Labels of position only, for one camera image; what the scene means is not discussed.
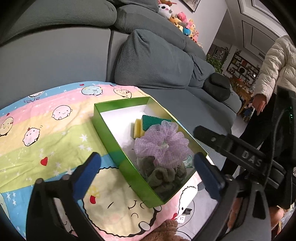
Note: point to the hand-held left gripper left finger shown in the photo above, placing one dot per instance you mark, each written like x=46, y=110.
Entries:
x=89, y=171

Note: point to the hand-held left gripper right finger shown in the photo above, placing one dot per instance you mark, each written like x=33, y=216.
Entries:
x=207, y=176

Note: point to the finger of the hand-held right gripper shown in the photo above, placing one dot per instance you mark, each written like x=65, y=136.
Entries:
x=208, y=136

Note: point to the clear plastic bag green print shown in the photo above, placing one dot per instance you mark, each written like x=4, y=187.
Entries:
x=188, y=162

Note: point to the green cardboard box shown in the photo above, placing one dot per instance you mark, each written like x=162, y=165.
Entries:
x=124, y=166

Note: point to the grey-green fluffy towel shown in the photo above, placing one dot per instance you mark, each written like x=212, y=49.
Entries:
x=161, y=178

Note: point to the purple mesh bath pouf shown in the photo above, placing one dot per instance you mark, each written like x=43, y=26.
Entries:
x=161, y=141

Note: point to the yellow sponge with green pad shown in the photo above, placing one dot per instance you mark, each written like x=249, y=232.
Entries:
x=150, y=122
x=138, y=128

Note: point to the white power strip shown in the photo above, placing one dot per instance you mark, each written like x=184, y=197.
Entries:
x=185, y=214

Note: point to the printed cartoon blanket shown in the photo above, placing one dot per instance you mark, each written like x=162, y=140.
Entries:
x=57, y=139

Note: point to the dark round cushion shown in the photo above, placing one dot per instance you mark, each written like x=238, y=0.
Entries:
x=218, y=87

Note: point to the wooden dining table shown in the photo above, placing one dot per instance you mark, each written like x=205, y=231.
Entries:
x=242, y=92

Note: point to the brown fuzzy cloth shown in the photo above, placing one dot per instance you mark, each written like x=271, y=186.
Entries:
x=166, y=230

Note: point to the green house plant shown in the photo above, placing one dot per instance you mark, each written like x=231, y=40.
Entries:
x=215, y=63

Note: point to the dark wooden display shelf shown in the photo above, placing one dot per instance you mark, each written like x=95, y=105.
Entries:
x=240, y=66

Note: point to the grey sofa cushion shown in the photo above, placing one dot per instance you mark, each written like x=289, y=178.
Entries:
x=161, y=60

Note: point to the row of plush toys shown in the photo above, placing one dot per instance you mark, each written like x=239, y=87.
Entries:
x=185, y=23

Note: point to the grey sofa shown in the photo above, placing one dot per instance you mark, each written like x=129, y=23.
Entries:
x=57, y=58

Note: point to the framed wall picture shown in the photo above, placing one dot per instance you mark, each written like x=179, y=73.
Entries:
x=190, y=4

